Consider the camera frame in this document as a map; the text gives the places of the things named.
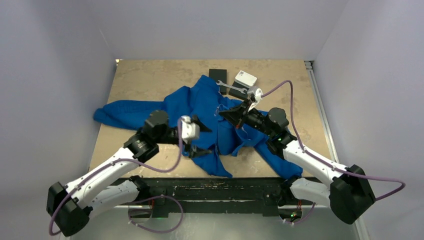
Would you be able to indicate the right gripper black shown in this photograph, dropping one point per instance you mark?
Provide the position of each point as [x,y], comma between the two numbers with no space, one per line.
[235,114]

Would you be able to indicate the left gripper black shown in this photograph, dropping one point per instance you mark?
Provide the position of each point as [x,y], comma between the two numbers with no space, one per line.
[193,151]

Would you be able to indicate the blue zip jacket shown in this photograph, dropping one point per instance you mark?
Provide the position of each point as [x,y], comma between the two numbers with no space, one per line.
[205,101]

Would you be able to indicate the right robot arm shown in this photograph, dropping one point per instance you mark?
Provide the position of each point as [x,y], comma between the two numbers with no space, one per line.
[345,190]

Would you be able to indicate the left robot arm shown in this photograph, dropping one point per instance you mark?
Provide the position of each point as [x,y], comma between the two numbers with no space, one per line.
[73,204]

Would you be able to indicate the black flat block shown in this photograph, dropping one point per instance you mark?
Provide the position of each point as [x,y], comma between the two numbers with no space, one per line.
[236,93]
[218,75]

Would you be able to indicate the silver wrench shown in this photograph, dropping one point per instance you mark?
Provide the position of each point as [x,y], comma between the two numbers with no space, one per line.
[241,90]

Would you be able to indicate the white small box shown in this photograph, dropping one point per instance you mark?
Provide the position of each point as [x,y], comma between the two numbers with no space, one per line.
[245,79]

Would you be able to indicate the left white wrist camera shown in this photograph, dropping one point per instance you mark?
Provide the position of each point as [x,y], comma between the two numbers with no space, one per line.
[188,127]

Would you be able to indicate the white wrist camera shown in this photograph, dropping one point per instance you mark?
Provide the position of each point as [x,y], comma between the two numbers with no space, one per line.
[254,96]
[188,127]

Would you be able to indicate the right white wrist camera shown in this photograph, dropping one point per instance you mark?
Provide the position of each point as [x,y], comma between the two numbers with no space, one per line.
[254,96]

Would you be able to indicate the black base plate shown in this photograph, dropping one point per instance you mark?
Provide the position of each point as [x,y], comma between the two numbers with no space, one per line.
[246,195]

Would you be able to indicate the right side aluminium rail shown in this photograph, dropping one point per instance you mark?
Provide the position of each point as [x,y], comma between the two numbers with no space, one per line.
[321,110]

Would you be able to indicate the aluminium frame rail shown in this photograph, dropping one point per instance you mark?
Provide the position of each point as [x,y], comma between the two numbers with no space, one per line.
[321,224]

